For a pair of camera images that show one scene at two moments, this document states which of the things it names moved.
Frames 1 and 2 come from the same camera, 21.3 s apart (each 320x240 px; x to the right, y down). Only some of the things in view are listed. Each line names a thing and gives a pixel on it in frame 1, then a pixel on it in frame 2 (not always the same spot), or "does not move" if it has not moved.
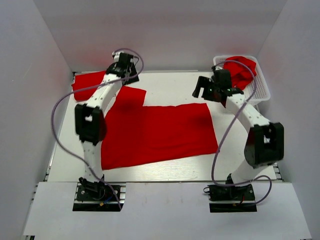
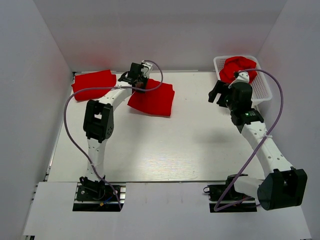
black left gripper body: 128,71 → 139,79
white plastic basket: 261,91 does not move
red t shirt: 137,135 → 157,102
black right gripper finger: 202,82 → 218,88
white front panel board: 165,211 does not move
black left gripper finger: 131,80 → 141,85
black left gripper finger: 133,70 → 144,80
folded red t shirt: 86,80 does not move
